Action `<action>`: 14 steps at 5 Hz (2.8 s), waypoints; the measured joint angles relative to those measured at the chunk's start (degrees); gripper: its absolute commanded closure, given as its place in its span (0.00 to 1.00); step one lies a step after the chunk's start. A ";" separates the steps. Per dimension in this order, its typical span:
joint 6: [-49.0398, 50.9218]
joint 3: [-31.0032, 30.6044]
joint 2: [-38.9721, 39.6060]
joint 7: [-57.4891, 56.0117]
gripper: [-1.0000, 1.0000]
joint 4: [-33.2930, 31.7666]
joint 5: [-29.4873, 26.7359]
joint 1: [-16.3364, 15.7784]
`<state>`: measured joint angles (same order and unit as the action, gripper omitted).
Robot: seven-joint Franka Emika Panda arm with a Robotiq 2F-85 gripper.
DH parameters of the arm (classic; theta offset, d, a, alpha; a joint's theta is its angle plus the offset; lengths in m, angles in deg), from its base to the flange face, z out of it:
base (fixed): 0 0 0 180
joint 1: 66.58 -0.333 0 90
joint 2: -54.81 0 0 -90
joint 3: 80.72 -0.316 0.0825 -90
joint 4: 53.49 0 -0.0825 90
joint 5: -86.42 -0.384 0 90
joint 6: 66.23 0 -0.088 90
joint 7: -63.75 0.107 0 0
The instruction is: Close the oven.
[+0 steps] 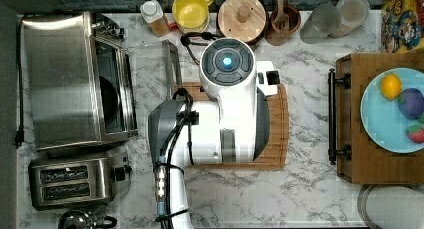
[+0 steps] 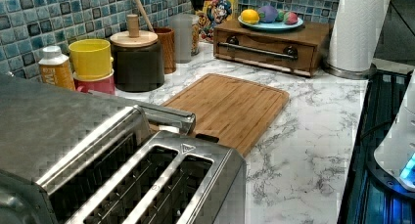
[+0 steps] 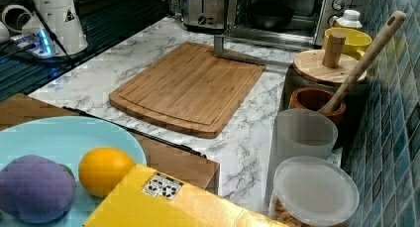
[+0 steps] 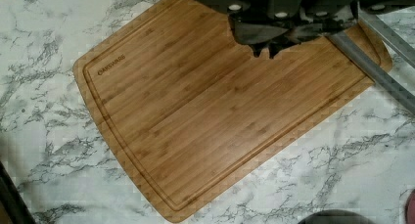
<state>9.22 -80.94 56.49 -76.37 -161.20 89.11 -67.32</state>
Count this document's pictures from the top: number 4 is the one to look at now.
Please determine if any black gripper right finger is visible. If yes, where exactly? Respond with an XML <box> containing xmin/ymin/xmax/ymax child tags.
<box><xmin>267</xmin><ymin>20</ymin><xmax>356</xmax><ymax>59</ymax></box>

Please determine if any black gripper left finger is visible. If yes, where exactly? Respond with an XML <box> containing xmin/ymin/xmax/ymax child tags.
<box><xmin>229</xmin><ymin>18</ymin><xmax>288</xmax><ymax>58</ymax></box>

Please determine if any bamboo cutting board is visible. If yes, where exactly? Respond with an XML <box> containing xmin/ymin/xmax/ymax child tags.
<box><xmin>72</xmin><ymin>0</ymin><xmax>393</xmax><ymax>224</ymax></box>

